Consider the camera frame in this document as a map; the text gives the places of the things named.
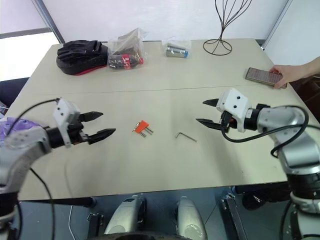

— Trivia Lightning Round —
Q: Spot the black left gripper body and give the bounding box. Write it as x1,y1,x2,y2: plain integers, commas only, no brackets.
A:
67,114,90,146

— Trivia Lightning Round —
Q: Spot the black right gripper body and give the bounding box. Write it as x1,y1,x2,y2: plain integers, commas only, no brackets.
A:
220,110,238,134

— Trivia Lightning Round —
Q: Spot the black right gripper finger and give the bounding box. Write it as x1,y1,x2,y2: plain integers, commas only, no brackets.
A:
195,118,224,131
202,97,220,109

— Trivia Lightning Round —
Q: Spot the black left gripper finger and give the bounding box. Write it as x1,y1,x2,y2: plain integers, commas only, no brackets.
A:
79,111,104,124
87,128,117,146

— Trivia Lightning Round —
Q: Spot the smartphone with lit screen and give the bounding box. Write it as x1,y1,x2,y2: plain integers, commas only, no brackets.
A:
244,67,288,89

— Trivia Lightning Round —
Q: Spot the orange bit holder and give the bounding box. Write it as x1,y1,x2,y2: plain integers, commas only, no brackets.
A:
131,119,150,134

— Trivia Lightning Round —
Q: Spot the person's bare hand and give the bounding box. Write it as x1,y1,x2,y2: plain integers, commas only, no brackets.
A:
269,64,302,89

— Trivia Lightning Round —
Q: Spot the purple plastic bag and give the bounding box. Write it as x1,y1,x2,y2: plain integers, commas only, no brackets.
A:
0,116,41,149

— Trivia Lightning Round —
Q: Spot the black boxing pad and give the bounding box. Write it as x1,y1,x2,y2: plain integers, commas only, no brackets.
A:
55,39,111,76

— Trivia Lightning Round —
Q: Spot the small clear plastic bag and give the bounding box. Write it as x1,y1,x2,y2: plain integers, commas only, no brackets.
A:
162,36,193,60

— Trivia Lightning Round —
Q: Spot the cola bottle with red label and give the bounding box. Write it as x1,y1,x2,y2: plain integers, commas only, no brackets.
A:
107,53,145,71

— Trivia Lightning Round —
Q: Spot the dark chair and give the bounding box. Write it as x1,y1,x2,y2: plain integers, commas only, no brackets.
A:
0,77,30,109

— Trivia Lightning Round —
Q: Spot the silver robot leg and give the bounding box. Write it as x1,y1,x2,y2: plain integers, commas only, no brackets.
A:
175,195,209,240
103,194,148,236

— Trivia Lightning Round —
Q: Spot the dark red cabinet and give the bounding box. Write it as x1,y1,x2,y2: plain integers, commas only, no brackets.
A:
290,73,320,107

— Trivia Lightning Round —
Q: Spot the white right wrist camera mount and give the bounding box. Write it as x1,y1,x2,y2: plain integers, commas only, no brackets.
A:
215,87,254,134

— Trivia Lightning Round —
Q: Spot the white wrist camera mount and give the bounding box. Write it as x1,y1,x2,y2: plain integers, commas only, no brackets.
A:
52,98,82,149
215,87,254,134

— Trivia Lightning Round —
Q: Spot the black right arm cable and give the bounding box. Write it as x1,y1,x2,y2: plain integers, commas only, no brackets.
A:
220,105,311,159

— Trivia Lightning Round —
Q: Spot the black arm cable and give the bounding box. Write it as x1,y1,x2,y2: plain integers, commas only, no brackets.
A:
4,98,62,240
220,105,311,159

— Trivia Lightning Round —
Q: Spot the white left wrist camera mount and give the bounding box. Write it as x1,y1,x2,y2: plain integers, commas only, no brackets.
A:
52,98,82,149

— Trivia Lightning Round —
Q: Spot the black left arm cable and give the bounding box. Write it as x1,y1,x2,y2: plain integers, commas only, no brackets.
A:
4,98,62,240

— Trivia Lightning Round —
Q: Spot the black wire stand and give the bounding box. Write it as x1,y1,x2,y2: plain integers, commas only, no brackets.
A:
202,0,253,56

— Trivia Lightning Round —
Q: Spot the white floor cable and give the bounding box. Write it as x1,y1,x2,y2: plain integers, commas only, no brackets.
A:
68,204,77,240

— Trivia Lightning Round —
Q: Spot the black table frame leg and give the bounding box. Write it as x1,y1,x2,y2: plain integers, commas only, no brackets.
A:
86,211,105,238
219,191,249,240

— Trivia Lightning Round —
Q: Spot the grey aluminium post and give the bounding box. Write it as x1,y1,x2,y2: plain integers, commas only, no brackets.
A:
31,0,66,44
260,0,294,50

